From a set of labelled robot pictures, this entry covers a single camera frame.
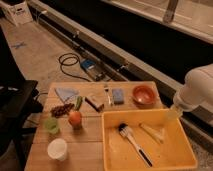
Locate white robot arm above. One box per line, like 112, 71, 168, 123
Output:
166, 63, 213, 120

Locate white paper cup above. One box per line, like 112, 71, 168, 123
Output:
47, 138, 68, 161

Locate green plastic cup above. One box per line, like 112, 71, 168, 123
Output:
44, 117, 59, 134

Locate orange red bowl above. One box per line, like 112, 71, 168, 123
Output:
132, 85, 156, 105

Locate yellow plastic bin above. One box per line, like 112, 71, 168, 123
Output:
102, 109, 197, 171

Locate blue sponge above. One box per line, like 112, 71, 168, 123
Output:
112, 89, 124, 104

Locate brown chocolate bar block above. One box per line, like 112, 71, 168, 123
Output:
85, 96, 104, 112

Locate blue electronic box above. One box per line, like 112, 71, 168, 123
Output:
80, 59, 105, 81

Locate orange carrot toy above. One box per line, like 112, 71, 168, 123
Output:
68, 96, 83, 129

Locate blue folded cloth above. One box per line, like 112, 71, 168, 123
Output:
55, 87, 79, 103

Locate brown grape bunch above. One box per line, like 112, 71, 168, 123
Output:
51, 103, 73, 118

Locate black chair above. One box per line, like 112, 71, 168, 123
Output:
0, 27, 43, 168

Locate white cardboard box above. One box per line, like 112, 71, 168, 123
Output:
0, 0, 33, 27

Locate black handled dish brush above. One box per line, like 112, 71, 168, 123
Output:
118, 123, 153, 167

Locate grey metal rail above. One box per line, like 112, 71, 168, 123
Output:
29, 0, 213, 129

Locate black coiled cable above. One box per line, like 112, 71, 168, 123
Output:
58, 52, 93, 83

